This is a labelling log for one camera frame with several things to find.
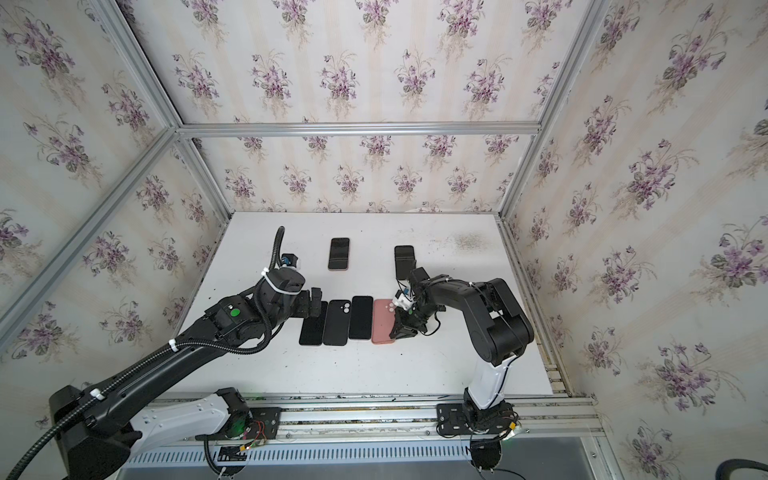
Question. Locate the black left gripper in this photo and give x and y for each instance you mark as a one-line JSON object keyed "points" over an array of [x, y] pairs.
{"points": [[315, 301]]}

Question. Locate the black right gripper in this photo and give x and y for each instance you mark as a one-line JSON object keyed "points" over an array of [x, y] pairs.
{"points": [[410, 318]]}

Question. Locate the pink phone case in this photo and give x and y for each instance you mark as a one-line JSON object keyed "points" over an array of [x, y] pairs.
{"points": [[383, 321]]}

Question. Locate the black phone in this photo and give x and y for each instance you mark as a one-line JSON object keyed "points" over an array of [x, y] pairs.
{"points": [[312, 330], [405, 261]]}

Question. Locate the black phone case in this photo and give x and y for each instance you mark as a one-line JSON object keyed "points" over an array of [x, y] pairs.
{"points": [[337, 323]]}

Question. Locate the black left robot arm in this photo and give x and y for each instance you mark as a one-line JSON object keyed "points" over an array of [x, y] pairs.
{"points": [[93, 426]]}

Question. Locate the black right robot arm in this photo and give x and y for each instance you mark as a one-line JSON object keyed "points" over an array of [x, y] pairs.
{"points": [[499, 330]]}

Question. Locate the white vent grille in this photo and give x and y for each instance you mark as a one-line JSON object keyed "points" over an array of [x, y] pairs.
{"points": [[311, 454]]}

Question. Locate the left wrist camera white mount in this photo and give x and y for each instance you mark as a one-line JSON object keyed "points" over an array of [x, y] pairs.
{"points": [[289, 260]]}

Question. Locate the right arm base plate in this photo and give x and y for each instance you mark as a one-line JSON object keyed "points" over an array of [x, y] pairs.
{"points": [[459, 419]]}

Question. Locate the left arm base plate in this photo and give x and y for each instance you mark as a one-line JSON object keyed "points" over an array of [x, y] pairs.
{"points": [[258, 424]]}

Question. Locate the aluminium rail front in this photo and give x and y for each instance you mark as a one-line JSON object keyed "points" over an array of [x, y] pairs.
{"points": [[371, 418]]}

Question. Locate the aluminium frame bar back top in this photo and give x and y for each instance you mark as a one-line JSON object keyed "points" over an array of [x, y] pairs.
{"points": [[335, 129]]}

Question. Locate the aluminium frame post back right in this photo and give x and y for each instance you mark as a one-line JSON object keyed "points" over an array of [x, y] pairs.
{"points": [[569, 70]]}

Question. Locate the aluminium frame post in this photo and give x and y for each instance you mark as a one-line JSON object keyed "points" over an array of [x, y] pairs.
{"points": [[128, 46], [569, 70]]}

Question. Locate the aluminium frame beam left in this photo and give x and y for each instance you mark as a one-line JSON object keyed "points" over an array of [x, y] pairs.
{"points": [[15, 318]]}

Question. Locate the aluminium frame post back left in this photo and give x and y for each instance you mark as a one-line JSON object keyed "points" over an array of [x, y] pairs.
{"points": [[128, 46]]}

